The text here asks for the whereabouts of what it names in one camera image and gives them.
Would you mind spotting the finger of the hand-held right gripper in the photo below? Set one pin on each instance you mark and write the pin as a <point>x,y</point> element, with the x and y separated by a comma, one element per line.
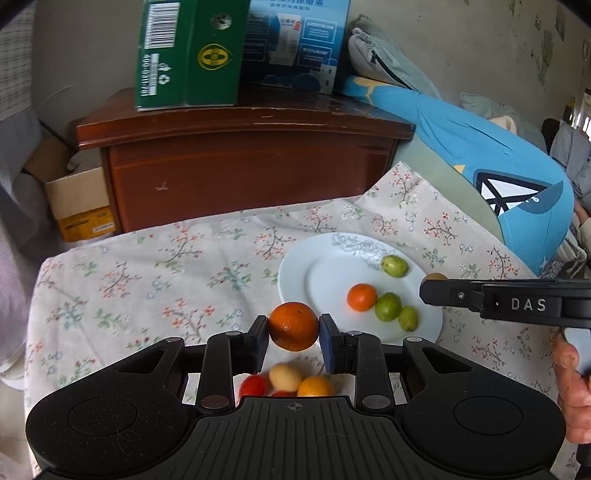
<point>448,295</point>

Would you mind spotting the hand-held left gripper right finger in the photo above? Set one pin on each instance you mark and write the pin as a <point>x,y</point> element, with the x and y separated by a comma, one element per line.
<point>328,346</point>

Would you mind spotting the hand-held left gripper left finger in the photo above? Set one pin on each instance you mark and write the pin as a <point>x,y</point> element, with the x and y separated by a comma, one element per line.
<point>261,344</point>

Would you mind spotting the brown longan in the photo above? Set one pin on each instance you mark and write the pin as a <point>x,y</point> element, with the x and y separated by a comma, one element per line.
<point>286,376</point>
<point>436,277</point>

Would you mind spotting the small orange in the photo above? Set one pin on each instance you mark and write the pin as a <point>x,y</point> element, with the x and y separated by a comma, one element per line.
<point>315,387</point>
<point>294,325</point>
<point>362,297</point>

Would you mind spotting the green jujube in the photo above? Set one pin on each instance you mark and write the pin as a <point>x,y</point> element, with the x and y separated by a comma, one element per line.
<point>408,318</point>
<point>388,307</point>
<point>395,266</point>

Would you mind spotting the white plate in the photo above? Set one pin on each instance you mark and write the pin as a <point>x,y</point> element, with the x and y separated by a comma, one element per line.
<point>323,281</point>

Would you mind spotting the person's right hand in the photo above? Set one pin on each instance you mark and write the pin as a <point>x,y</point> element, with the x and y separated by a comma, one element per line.
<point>572,392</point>

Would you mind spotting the pale green cushion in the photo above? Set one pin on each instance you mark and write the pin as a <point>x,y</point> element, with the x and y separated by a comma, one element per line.
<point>438,184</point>

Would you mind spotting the floral tablecloth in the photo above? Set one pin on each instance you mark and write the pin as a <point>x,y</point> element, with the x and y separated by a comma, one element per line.
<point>138,286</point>

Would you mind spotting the blue printed cushion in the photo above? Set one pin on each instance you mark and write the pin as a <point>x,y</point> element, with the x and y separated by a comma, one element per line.
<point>461,134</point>

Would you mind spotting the brown wooden nightstand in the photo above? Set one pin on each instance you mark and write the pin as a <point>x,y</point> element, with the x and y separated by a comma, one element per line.
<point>231,175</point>

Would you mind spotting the grey-green blanket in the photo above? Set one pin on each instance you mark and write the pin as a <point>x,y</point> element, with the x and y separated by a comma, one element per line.
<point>503,120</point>

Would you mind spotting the cardboard box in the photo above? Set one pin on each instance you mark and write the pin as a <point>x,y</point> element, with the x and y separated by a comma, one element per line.
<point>78,194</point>

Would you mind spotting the grey zippered pillow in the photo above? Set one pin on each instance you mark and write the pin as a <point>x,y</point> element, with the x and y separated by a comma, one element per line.
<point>397,64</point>

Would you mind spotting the green carton box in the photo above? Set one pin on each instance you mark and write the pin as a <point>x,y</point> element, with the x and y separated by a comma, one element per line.
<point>212,87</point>

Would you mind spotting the lilac cloth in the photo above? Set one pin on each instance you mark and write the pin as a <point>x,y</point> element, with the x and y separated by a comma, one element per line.
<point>14,230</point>

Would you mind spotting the dark blue carton box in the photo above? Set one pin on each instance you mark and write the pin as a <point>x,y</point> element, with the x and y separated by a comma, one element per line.
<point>295,69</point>

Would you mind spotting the white checked cloth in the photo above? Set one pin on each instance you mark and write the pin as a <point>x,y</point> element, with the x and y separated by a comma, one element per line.
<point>14,69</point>

